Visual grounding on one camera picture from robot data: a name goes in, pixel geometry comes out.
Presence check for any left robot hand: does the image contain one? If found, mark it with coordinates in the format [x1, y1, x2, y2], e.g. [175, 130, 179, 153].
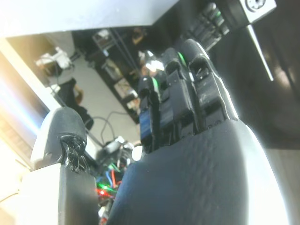
[20, 38, 289, 225]

